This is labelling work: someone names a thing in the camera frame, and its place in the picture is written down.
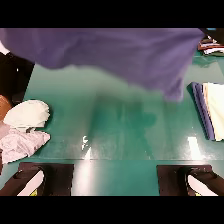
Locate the purple T-shirt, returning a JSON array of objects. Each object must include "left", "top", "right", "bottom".
[{"left": 0, "top": 28, "right": 206, "bottom": 103}]

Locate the cream white garment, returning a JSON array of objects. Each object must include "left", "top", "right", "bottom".
[{"left": 2, "top": 99, "right": 51, "bottom": 129}]

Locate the pale pink garment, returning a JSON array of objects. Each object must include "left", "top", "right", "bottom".
[{"left": 0, "top": 121, "right": 52, "bottom": 165}]

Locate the black garment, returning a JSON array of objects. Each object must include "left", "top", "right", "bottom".
[{"left": 0, "top": 51, "right": 36, "bottom": 105}]

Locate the folded cream garment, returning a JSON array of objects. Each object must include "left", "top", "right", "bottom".
[{"left": 202, "top": 82, "right": 224, "bottom": 142}]

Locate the brown garment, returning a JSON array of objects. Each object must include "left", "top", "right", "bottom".
[{"left": 0, "top": 94, "right": 13, "bottom": 122}]

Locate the heap of clothes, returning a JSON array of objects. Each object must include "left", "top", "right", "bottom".
[{"left": 197, "top": 28, "right": 224, "bottom": 57}]

